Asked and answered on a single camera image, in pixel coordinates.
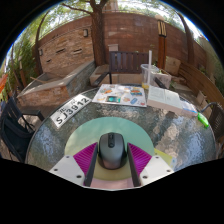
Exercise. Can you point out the small white planter box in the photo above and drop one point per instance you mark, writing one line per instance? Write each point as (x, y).
(201, 97)

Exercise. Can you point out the colourful picture sheet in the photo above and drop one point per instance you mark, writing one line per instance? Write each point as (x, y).
(120, 95)

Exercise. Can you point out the stone raised garden bed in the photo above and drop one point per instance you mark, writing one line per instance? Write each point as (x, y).
(50, 88)

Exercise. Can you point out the yellow card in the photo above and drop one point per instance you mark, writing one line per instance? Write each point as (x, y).
(166, 158)

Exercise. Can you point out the green mouse pad, pink rest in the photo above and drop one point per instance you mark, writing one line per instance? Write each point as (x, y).
(110, 126)

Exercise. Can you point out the open white book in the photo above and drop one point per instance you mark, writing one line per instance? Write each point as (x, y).
(165, 98)

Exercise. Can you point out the clear plastic cup with straw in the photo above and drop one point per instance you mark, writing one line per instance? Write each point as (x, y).
(148, 76)

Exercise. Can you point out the wooden garden lamp post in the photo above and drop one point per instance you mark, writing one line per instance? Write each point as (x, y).
(161, 46)

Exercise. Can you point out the dark wooden slatted chair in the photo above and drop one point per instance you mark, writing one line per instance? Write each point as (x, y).
(126, 61)

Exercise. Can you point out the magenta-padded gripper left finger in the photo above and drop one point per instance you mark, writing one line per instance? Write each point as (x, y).
(68, 168)

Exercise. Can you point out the white and blue booklet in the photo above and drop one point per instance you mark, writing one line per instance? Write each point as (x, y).
(190, 109)

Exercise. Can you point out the slim tree trunk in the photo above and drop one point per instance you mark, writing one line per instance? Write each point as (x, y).
(188, 40)

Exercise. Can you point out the white licence plate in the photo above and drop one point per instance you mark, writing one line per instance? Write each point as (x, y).
(70, 111)

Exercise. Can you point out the green packet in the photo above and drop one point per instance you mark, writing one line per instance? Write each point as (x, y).
(203, 120)

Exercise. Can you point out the forked tree trunk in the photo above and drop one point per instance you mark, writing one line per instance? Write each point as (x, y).
(98, 36)

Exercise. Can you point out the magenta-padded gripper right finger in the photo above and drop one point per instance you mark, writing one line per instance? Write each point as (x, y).
(155, 168)

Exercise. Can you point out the grey computer mouse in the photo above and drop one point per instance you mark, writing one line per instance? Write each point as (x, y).
(112, 151)

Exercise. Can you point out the grey wall box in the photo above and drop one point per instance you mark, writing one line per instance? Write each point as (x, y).
(113, 47)

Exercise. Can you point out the beige stone block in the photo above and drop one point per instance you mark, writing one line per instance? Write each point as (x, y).
(173, 65)

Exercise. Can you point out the black metal chair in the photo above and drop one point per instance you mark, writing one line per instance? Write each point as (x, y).
(13, 133)

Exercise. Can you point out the wall lamp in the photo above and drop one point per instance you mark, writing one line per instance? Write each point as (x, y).
(40, 52)
(85, 32)

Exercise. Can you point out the white square planter with plant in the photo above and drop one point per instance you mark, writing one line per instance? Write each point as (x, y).
(165, 79)

